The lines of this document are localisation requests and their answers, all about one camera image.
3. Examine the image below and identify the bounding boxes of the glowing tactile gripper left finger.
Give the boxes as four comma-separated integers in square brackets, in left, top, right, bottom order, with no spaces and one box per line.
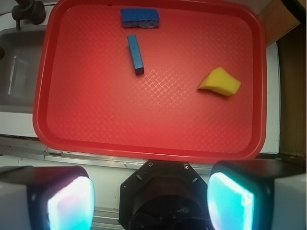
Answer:
[0,166,94,230]

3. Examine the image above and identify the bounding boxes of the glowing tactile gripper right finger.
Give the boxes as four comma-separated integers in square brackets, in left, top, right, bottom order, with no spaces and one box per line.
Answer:
[207,160,307,230]

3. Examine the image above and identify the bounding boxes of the long blue wooden block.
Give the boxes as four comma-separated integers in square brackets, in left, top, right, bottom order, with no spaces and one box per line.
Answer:
[127,35,144,75]

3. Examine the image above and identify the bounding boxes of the yellow sponge piece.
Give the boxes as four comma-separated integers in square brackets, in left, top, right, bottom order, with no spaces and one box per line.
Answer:
[198,67,241,97]

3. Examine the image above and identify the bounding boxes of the grey toy sink basin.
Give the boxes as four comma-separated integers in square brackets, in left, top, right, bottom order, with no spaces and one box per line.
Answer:
[0,25,47,114]

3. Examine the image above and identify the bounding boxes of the red plastic tray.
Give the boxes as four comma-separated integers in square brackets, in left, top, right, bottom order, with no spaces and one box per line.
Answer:
[33,0,267,163]

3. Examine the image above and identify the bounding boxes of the blue sponge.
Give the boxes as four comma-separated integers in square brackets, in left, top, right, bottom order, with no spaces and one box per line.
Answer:
[120,8,160,29]

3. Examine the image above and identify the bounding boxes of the black octagonal mount plate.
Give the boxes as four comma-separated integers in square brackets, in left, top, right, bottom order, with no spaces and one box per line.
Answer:
[118,160,213,230]

